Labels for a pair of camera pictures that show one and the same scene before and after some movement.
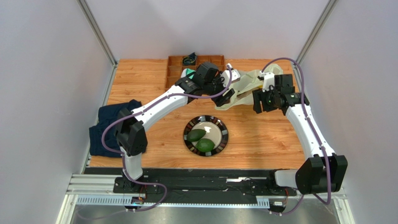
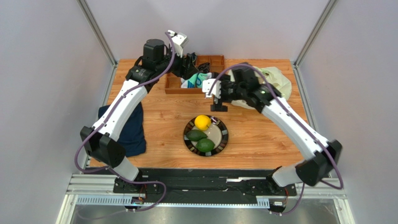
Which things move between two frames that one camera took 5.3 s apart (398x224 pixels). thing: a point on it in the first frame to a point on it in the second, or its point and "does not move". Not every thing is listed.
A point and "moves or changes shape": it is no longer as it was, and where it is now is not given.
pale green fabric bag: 242,88 moves or changes shape
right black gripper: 257,101 to 224,95
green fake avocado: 194,135 does not move
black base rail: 196,182 does not move
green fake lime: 205,145 does not move
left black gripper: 220,101 to 186,69
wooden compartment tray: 175,66 does not move
